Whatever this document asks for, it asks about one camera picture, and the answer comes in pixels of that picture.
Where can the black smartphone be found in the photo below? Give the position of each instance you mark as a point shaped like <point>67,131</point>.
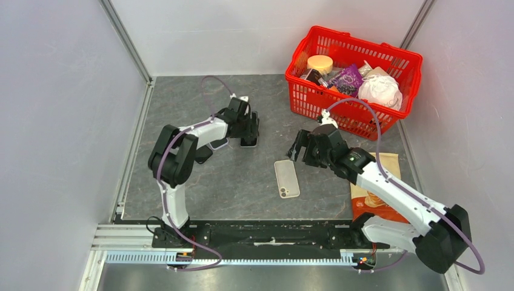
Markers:
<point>248,143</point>

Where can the white plastic bag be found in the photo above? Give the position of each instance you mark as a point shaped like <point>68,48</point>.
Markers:
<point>381,89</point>

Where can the cassava chips bag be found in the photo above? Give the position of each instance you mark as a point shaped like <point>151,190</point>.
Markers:
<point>367,202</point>

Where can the aluminium frame rail front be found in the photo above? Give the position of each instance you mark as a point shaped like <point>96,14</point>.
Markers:
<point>132,243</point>

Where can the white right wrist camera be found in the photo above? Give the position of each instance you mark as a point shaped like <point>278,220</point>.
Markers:
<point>325,119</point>

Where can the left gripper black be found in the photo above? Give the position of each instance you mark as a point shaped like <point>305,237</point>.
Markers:
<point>252,131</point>

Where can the red plastic shopping basket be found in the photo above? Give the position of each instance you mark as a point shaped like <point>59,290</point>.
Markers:
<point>309,91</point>

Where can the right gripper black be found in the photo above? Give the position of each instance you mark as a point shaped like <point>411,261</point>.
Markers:
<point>302,139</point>

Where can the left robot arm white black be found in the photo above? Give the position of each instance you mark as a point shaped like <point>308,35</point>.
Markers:
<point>178,148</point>

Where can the lavender phone case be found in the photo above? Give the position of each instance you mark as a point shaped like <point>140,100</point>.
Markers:
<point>218,144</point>

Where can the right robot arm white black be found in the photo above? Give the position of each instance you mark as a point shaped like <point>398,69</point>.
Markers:
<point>438,235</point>

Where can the purple snack packet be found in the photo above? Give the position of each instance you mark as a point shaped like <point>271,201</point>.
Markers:
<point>347,81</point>

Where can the yellow lid jar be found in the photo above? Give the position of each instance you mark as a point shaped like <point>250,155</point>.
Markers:
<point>322,63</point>

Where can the black phone case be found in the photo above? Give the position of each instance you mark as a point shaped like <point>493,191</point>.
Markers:
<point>203,154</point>

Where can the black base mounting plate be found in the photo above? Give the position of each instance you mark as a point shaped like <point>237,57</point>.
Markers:
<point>265,239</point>

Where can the beige phone case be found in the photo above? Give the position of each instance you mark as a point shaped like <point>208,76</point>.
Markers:
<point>287,180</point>

